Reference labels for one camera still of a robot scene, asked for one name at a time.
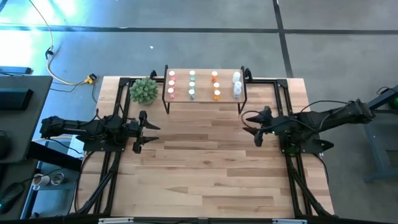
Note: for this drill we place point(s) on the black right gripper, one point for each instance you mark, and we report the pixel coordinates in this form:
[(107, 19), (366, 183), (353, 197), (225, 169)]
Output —
[(276, 124)]

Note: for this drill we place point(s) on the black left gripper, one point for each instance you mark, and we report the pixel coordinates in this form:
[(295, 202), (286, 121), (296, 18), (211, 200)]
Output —
[(134, 129)]

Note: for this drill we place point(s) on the clear medicine bottle white cap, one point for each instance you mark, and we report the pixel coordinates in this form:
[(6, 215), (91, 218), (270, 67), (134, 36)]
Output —
[(237, 92)]

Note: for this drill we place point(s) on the clear white pill bottles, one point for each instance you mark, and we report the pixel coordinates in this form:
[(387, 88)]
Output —
[(238, 84)]

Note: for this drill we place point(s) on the clear white vial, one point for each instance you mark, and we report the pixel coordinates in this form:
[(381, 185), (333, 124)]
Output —
[(236, 76)]

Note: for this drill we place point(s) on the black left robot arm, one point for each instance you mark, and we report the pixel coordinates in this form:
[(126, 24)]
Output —
[(71, 126)]

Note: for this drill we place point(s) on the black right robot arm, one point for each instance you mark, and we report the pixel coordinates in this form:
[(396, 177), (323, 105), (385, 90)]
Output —
[(326, 119)]

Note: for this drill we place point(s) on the green plant in white pot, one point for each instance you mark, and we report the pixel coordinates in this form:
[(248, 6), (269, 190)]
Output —
[(143, 91)]

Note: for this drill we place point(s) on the black aluminium crossbar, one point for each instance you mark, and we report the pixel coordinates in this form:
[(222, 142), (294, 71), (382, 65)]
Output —
[(199, 221)]

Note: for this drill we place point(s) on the dark grey desk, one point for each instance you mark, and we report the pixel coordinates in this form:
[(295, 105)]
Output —
[(25, 124)]

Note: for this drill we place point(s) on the black flat desk device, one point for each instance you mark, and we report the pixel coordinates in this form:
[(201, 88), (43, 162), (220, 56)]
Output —
[(15, 98)]

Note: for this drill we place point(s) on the black power strip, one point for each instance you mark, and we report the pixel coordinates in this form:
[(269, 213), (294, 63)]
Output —
[(15, 70)]

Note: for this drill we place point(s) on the black computer mouse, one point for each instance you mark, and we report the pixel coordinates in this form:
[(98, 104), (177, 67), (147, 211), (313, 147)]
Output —
[(11, 197)]

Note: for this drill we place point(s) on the black aluminium mounting frame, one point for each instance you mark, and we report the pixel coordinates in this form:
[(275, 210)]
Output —
[(122, 90), (281, 99)]

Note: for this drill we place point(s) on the wooden shelf black metal frame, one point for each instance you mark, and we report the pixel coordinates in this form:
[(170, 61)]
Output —
[(203, 85)]

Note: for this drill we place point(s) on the grey metal cart frame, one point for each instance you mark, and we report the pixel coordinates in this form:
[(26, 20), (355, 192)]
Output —
[(377, 149)]

